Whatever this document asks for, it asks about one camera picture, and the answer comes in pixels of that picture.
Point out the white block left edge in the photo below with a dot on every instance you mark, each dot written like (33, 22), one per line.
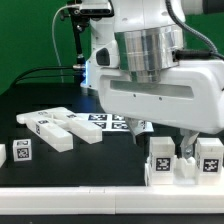
(2, 154)

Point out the small white tagged cube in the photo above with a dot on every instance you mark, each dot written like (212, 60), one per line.
(22, 150)

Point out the white chair back part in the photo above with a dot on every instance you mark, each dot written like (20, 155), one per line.
(68, 120)

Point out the white frame wall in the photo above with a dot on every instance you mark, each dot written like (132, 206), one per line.
(159, 199)

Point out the printed marker sheet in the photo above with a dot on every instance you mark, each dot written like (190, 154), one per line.
(108, 122)

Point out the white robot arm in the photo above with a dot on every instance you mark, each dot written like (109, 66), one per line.
(147, 64)

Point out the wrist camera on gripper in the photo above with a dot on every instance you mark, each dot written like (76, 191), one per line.
(106, 56)

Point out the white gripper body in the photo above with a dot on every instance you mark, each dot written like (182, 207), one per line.
(185, 98)

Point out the white chair seat part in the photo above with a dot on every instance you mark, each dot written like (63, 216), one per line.
(184, 171)

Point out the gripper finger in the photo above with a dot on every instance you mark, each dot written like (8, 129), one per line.
(189, 137)
(137, 128)

